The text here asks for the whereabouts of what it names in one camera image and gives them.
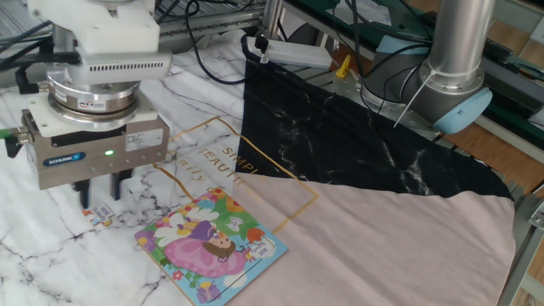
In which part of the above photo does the silver Schunk gripper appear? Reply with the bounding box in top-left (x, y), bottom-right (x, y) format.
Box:
top-left (23, 109), bottom-right (171, 210)

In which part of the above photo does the small puzzle piece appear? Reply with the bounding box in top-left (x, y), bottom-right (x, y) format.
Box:
top-left (82, 203), bottom-right (116, 228)

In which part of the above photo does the colourful fairy puzzle board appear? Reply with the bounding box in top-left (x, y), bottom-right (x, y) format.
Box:
top-left (133, 186), bottom-right (290, 306)

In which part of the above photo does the white gripper mounting plate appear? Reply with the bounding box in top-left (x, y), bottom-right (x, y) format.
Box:
top-left (25, 91), bottom-right (161, 138)

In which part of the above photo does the silver force torque sensor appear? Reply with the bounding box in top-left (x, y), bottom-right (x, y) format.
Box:
top-left (45, 50), bottom-right (173, 124)

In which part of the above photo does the white wrist adapter block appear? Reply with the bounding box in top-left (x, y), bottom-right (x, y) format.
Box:
top-left (25, 0), bottom-right (161, 55)

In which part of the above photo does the black power plug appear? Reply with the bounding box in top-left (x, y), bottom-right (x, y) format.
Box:
top-left (253, 34), bottom-right (271, 65)

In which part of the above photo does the white power strip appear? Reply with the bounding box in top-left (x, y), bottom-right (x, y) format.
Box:
top-left (245, 36), bottom-right (333, 70)

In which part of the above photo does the small yellow plastic part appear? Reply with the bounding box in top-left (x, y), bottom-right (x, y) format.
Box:
top-left (335, 54), bottom-right (352, 79)

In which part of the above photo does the marble pink black tablecloth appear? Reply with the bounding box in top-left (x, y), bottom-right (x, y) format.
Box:
top-left (0, 29), bottom-right (518, 306)

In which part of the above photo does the clear plastic bag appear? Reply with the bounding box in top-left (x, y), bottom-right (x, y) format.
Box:
top-left (333, 0), bottom-right (393, 26)

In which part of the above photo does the white zip tie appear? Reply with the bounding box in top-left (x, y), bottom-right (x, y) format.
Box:
top-left (393, 70), bottom-right (438, 129)

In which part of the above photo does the grey gripper cable green connector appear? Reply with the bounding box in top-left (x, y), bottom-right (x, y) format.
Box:
top-left (0, 126), bottom-right (33, 144)

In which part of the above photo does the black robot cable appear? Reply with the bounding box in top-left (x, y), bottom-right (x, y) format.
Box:
top-left (0, 19), bottom-right (82, 95)

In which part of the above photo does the dark power cable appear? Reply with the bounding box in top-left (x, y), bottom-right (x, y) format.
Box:
top-left (185, 0), bottom-right (256, 86)

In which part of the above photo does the aluminium frame rail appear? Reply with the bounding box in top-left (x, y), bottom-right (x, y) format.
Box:
top-left (156, 6), bottom-right (267, 54)

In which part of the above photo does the aluminium frame post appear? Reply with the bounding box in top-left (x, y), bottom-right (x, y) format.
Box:
top-left (496, 182), bottom-right (544, 306)
top-left (260, 0), bottom-right (285, 40)

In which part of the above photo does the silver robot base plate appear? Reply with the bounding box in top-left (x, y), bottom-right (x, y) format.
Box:
top-left (331, 70), bottom-right (443, 141)

